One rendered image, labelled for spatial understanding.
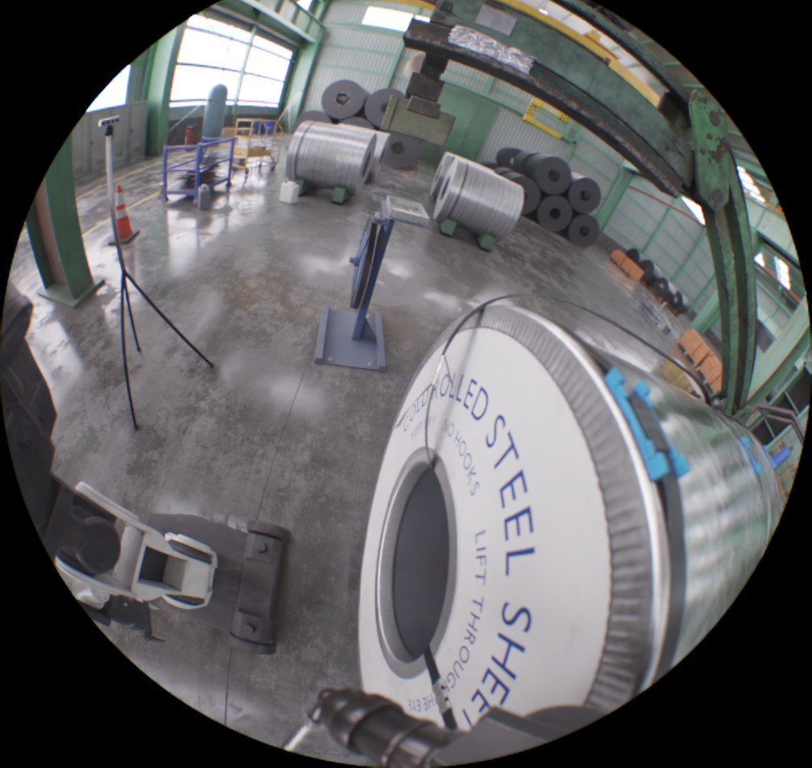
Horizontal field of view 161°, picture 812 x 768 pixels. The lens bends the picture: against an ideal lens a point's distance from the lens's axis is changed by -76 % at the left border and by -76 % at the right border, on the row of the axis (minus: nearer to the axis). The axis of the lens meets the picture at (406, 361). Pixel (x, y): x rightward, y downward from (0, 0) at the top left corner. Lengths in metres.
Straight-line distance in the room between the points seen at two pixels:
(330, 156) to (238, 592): 5.05
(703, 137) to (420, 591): 1.51
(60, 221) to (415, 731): 3.23
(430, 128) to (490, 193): 4.14
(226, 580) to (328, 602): 0.46
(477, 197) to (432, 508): 4.58
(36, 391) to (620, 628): 0.72
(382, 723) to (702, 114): 1.14
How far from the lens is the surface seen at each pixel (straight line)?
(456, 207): 4.96
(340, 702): 0.27
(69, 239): 3.23
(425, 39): 0.68
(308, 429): 1.69
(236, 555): 1.33
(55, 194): 3.11
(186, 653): 1.65
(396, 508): 0.93
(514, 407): 0.38
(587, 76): 0.77
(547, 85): 0.71
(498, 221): 5.12
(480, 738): 0.15
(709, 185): 0.98
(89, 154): 10.56
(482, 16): 0.72
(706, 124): 0.98
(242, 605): 1.31
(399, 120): 0.95
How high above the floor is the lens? 1.47
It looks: 42 degrees down
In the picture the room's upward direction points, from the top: 24 degrees clockwise
